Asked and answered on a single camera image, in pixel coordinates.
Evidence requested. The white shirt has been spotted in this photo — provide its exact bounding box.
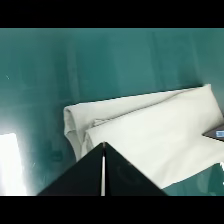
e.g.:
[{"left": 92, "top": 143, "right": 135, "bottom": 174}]
[{"left": 62, "top": 83, "right": 224, "bottom": 191}]

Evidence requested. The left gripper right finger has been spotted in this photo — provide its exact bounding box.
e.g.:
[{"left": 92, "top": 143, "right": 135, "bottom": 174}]
[{"left": 103, "top": 142, "right": 168, "bottom": 197}]

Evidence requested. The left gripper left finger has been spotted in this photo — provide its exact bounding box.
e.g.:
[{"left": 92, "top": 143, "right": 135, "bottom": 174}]
[{"left": 37, "top": 142, "right": 105, "bottom": 197}]

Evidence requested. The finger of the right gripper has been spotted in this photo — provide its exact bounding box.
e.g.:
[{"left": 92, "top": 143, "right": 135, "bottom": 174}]
[{"left": 201, "top": 122, "right": 224, "bottom": 143}]

